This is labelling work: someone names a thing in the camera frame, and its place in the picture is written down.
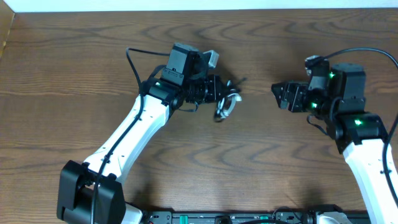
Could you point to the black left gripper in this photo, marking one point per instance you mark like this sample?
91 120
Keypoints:
220 88

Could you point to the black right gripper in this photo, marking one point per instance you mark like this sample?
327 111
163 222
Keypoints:
299 88

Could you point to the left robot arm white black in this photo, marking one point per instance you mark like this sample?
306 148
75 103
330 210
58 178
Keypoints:
92 191

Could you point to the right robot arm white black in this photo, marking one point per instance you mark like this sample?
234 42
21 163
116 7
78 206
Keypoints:
335 94

